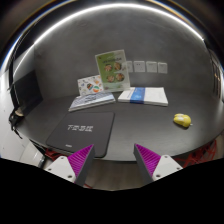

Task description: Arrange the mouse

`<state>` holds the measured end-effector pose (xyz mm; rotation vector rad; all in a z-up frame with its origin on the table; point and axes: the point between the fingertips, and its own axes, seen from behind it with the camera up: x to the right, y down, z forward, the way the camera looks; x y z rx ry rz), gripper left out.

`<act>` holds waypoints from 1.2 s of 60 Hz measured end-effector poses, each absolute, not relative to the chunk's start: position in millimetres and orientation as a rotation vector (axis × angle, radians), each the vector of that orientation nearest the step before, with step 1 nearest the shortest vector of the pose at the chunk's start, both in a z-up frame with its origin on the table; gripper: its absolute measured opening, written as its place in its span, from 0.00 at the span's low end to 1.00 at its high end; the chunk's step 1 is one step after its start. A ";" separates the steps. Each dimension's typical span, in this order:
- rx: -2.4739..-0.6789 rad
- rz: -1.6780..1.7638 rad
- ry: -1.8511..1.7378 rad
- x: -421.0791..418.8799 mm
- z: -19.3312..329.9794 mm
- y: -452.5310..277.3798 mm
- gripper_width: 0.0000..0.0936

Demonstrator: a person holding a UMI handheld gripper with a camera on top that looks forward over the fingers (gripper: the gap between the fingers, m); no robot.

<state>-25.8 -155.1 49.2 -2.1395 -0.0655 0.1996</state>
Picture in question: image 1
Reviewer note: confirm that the grey striped book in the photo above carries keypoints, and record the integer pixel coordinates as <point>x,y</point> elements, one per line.
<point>91,100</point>

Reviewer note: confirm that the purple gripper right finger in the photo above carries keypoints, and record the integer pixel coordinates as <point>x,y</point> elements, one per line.
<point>153,166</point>

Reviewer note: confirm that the black mouse pad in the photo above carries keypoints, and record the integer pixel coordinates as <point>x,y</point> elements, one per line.
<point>81,129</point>

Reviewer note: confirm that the black monitor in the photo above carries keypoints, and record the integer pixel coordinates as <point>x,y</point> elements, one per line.
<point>28,92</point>

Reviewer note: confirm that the white wall socket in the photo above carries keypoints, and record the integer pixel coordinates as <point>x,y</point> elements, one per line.
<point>129,66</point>
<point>151,66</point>
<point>162,67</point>
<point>139,66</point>

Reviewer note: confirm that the white and blue book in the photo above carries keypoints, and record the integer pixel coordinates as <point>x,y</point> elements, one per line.
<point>144,95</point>

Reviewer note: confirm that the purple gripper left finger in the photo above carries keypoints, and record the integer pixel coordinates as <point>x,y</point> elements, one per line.
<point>74,168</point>

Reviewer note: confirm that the colourful small card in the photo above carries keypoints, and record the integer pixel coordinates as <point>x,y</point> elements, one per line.
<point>90,85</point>

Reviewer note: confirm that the red chair frame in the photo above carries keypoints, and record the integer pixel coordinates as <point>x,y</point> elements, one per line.
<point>201,155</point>

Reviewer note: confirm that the green menu sign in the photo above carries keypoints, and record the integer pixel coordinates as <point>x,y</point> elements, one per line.
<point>113,70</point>

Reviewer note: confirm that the yellow computer mouse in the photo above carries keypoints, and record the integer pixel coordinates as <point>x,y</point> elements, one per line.
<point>182,120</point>

